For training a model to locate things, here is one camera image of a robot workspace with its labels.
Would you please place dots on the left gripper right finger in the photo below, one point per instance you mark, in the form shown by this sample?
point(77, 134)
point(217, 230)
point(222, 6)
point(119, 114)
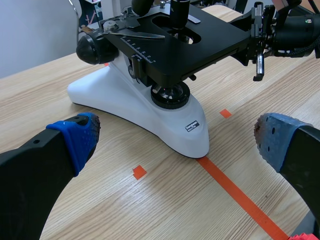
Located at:
point(300, 152)

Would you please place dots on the white and black microscope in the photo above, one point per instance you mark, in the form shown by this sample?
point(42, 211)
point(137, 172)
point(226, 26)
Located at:
point(140, 110)

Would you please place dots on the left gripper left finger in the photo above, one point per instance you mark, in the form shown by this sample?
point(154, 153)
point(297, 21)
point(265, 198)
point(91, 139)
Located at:
point(37, 170)

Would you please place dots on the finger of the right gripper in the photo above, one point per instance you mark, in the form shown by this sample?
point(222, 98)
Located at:
point(243, 21)
point(245, 57)

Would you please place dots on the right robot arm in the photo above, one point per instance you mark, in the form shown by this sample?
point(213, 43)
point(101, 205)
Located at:
point(295, 30)

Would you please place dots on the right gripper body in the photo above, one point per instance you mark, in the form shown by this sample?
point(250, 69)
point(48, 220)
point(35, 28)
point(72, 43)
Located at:
point(262, 30)

